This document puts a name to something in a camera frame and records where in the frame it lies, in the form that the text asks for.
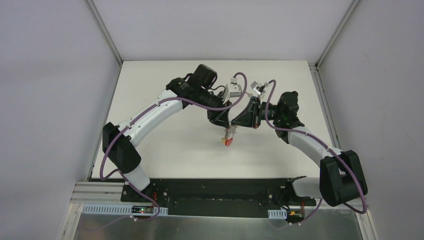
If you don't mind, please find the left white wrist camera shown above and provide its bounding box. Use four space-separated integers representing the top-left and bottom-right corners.
222 77 243 103

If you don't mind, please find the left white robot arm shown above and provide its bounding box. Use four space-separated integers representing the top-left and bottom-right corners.
100 64 243 203

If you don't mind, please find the grey red keyring holder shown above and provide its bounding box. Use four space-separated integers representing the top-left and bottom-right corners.
221 125 238 147

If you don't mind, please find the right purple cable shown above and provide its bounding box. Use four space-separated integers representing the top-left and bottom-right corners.
264 79 368 215

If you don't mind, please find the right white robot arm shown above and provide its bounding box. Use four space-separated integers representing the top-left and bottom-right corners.
230 91 368 207

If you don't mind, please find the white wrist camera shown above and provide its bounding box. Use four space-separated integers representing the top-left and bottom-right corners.
222 77 243 103
250 81 269 100

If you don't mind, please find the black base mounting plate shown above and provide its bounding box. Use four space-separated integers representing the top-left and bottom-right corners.
120 178 316 218

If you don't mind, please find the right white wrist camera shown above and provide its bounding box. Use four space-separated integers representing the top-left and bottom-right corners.
250 81 269 100

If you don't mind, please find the purple cable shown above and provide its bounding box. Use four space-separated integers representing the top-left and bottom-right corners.
99 72 249 223
264 79 368 215

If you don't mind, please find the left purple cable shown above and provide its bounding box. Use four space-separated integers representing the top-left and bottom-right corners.
99 72 249 223

